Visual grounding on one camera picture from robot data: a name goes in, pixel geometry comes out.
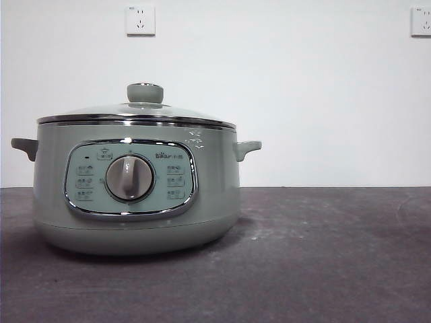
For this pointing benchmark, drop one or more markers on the grey-green electric cooking pot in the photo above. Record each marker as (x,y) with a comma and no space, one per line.
(212,181)

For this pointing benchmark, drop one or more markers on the white wall socket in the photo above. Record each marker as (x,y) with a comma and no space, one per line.
(421,22)
(141,20)

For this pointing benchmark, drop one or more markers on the glass lid with grey-green knob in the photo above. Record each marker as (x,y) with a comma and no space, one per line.
(144,92)

